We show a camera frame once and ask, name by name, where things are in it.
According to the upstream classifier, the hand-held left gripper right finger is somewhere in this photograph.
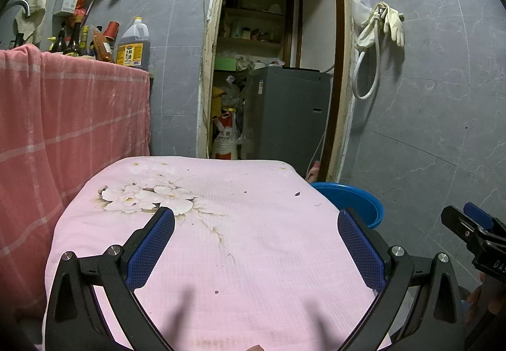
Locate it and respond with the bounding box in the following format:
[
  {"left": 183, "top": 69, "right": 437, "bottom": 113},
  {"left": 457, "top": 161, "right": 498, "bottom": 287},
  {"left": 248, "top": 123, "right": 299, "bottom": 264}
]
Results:
[{"left": 337, "top": 208, "right": 467, "bottom": 351}]

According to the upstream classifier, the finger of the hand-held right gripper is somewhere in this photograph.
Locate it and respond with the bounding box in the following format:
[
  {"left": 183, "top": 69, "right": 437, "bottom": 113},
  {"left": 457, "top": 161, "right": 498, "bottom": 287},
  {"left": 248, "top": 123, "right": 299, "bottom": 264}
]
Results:
[
  {"left": 463, "top": 202, "right": 506, "bottom": 235},
  {"left": 441, "top": 206, "right": 497, "bottom": 253}
]

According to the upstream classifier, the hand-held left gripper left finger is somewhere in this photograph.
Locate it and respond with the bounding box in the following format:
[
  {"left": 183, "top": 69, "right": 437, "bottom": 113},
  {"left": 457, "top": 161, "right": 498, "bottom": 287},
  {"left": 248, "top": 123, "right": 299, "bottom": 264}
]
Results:
[{"left": 43, "top": 206, "right": 176, "bottom": 351}]

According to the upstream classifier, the blue plastic basin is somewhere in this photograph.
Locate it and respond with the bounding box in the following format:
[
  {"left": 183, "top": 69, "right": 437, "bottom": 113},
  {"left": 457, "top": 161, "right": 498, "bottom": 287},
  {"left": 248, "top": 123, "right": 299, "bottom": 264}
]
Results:
[{"left": 310, "top": 182, "right": 385, "bottom": 231}]

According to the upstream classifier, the person's right hand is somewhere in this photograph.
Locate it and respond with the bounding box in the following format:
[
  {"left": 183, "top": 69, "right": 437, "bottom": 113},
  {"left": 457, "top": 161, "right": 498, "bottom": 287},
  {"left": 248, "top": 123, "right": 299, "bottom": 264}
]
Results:
[{"left": 466, "top": 274, "right": 488, "bottom": 324}]

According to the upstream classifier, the pink floral blanket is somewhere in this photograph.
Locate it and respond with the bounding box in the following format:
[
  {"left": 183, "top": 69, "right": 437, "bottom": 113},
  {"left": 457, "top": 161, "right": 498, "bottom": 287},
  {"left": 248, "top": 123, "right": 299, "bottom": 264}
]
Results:
[{"left": 41, "top": 155, "right": 392, "bottom": 351}]

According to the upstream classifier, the white and red rice bag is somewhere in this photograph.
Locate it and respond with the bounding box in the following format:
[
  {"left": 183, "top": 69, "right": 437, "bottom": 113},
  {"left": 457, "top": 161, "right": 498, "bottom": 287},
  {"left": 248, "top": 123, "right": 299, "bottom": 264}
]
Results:
[{"left": 211, "top": 108, "right": 242, "bottom": 160}]

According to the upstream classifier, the pink plaid cloth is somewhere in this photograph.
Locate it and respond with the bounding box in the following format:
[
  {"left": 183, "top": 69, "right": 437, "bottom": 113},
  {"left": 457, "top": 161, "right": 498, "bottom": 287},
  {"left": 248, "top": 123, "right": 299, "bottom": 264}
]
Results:
[{"left": 0, "top": 43, "right": 151, "bottom": 316}]

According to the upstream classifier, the yellow bag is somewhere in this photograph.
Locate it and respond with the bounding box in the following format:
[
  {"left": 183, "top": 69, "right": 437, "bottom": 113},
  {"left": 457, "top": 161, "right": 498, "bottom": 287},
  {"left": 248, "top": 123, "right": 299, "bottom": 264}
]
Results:
[{"left": 211, "top": 86, "right": 228, "bottom": 122}]

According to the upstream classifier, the clear plastic bag pile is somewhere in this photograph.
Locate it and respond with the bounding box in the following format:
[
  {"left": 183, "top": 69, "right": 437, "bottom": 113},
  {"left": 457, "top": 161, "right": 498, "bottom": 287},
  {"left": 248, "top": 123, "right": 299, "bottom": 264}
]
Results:
[{"left": 223, "top": 74, "right": 248, "bottom": 114}]

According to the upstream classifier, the large cooking oil jug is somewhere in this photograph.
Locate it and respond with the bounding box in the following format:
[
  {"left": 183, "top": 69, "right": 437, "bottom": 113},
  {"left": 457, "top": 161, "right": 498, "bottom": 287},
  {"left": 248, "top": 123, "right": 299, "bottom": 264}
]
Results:
[{"left": 115, "top": 17, "right": 152, "bottom": 71}]

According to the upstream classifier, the cream rubber glove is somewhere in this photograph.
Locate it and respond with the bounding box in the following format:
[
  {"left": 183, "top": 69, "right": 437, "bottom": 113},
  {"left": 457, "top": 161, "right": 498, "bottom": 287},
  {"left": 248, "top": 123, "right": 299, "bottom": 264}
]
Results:
[
  {"left": 356, "top": 9, "right": 386, "bottom": 51},
  {"left": 383, "top": 5, "right": 406, "bottom": 48}
]

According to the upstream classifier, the orange sauce pouch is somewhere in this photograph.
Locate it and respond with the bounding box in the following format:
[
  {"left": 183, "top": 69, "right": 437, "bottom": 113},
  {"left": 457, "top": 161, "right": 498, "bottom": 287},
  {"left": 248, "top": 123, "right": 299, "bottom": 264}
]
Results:
[{"left": 90, "top": 25, "right": 116, "bottom": 63}]

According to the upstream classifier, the tall dark sauce bottle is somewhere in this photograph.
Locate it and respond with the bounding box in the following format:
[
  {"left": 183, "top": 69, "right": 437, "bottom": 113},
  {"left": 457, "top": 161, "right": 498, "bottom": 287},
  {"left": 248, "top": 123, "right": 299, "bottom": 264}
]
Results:
[{"left": 65, "top": 15, "right": 84, "bottom": 56}]

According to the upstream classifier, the short dark sauce bottle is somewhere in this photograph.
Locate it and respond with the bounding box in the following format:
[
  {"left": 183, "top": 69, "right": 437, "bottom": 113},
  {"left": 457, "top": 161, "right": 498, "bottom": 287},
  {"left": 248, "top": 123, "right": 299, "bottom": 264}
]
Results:
[{"left": 47, "top": 29, "right": 66, "bottom": 55}]

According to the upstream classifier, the clear hanging plastic bag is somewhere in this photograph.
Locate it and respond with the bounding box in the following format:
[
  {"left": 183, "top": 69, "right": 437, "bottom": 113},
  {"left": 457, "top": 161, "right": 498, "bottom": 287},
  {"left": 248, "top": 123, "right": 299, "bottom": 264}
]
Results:
[{"left": 353, "top": 0, "right": 374, "bottom": 25}]

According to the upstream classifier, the wooden shelf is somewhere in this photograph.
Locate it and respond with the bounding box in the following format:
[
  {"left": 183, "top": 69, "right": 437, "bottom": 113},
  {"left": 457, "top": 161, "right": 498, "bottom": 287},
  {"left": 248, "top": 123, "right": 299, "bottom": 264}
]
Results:
[{"left": 217, "top": 0, "right": 295, "bottom": 67}]

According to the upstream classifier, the beige hanging towel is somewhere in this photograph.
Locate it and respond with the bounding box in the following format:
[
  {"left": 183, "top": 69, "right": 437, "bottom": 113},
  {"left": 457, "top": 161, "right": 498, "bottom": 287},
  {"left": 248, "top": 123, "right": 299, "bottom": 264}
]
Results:
[{"left": 15, "top": 0, "right": 54, "bottom": 45}]

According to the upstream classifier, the metal faucet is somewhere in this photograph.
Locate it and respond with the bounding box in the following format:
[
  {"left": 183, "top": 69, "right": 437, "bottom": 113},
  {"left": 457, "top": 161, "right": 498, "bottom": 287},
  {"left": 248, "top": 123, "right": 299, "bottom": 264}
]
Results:
[{"left": 0, "top": 0, "right": 32, "bottom": 49}]

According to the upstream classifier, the white hose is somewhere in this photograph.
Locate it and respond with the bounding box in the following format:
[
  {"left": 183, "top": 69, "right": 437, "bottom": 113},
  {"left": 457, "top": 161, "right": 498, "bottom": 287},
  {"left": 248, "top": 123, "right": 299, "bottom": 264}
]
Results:
[{"left": 353, "top": 7, "right": 382, "bottom": 100}]

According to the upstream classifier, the wooden door frame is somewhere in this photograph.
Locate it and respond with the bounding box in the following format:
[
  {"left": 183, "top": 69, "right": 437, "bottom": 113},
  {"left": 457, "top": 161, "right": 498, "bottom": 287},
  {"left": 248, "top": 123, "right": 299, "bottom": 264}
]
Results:
[{"left": 195, "top": 0, "right": 358, "bottom": 183}]

